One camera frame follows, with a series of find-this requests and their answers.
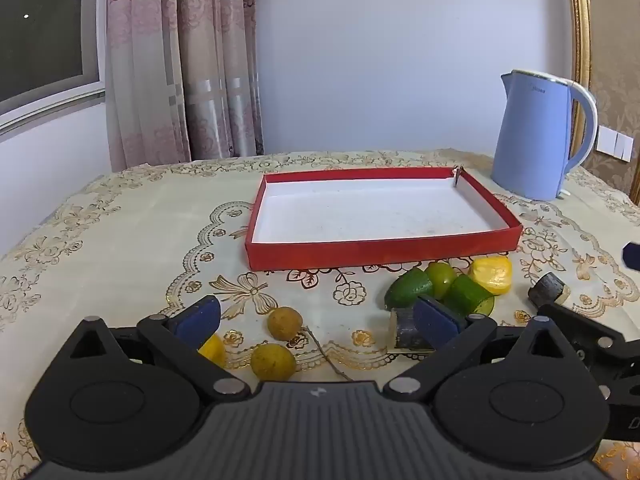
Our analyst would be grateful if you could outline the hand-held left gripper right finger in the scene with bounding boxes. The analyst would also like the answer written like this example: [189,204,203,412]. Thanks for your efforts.
[382,295,571,403]

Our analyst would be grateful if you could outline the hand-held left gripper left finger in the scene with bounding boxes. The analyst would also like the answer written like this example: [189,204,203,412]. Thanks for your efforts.
[70,295,251,403]

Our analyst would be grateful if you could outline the dark sugarcane piece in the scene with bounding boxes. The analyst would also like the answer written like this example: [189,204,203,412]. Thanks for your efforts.
[389,306,436,352]
[527,272,572,311]

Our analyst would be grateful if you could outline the yellow pepper piece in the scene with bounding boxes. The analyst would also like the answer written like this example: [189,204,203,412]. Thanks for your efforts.
[467,256,514,296]
[197,335,228,367]

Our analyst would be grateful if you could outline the green cucumber piece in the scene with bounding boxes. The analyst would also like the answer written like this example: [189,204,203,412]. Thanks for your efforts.
[442,274,496,318]
[384,266,435,311]

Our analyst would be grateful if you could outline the green tomato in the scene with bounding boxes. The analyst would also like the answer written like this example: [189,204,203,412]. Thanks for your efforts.
[424,261,458,301]

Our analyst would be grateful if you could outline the brown longan with twig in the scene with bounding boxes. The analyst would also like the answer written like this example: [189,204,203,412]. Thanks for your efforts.
[267,306,351,382]

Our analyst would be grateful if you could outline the red cardboard box tray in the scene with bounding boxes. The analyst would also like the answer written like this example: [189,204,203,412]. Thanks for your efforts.
[244,165,524,272]

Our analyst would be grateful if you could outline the light blue electric kettle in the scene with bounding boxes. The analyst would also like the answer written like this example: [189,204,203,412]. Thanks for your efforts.
[490,70,599,202]

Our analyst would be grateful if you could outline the pink floral curtain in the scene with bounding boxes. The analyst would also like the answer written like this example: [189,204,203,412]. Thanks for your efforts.
[105,0,266,173]

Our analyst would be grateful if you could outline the white wall switch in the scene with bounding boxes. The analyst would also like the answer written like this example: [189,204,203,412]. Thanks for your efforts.
[596,125,634,162]

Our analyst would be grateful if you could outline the gold ornate frame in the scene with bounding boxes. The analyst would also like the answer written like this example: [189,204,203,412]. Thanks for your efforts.
[565,0,594,153]

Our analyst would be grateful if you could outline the window with white frame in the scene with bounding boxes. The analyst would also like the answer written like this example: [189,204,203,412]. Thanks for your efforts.
[0,0,107,133]

